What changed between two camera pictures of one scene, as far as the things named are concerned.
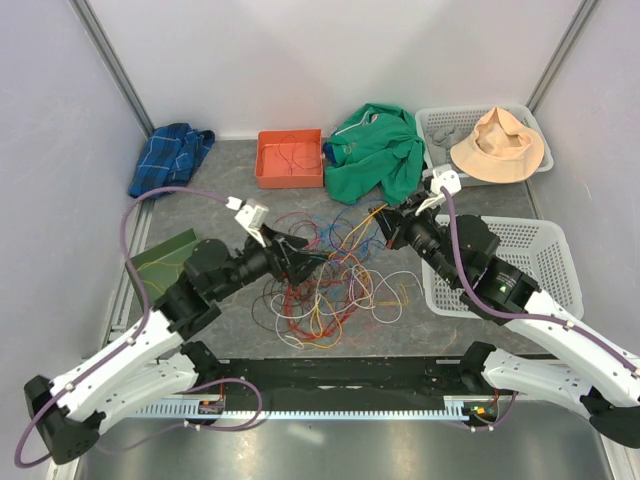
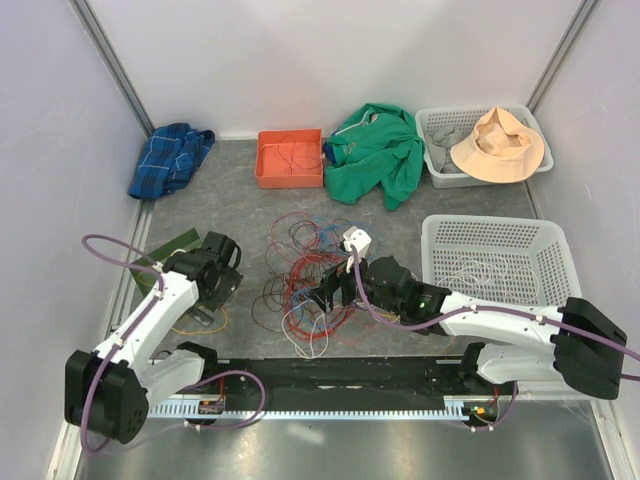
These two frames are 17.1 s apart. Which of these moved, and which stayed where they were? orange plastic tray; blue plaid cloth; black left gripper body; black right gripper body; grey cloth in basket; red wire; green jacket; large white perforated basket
Moved: black right gripper body; black left gripper body
Stayed: grey cloth in basket; orange plastic tray; green jacket; red wire; blue plaid cloth; large white perforated basket
